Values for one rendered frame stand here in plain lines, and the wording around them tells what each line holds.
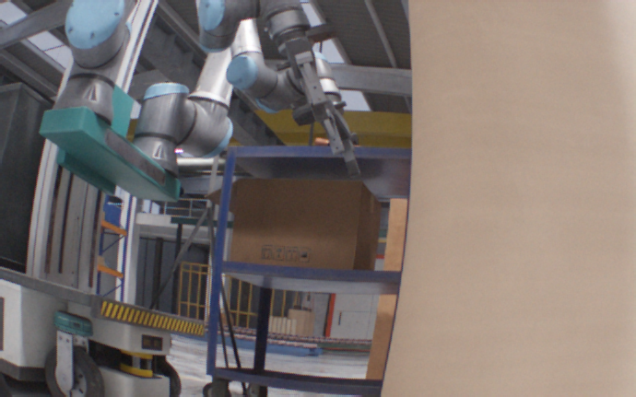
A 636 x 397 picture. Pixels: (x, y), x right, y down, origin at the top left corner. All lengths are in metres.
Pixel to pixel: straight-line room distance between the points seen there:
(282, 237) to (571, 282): 1.46
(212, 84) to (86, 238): 0.65
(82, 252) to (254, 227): 0.68
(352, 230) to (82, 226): 0.86
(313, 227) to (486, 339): 1.39
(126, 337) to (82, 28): 0.71
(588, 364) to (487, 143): 0.32
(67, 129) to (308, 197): 1.00
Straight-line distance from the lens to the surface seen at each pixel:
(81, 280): 1.68
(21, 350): 1.30
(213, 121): 1.89
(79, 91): 1.34
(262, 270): 1.94
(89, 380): 1.25
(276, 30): 1.27
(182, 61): 11.72
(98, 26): 1.21
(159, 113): 1.76
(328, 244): 1.95
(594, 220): 0.69
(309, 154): 1.98
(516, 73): 0.73
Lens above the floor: 0.31
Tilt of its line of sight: 13 degrees up
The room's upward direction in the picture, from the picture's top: 6 degrees clockwise
